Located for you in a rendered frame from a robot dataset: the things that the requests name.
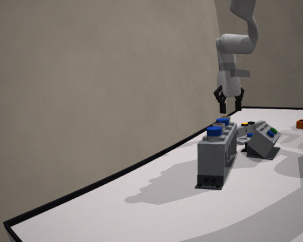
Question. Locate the black table edge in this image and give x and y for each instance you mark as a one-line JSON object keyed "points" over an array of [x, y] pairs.
{"points": [[20, 218]]}

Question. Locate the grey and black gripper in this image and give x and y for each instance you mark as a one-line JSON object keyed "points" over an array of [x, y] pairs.
{"points": [[228, 87]]}

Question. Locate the grey button panel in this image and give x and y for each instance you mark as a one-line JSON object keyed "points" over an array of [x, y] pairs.
{"points": [[261, 144]]}

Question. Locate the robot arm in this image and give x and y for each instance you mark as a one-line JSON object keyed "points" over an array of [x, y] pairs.
{"points": [[229, 44]]}

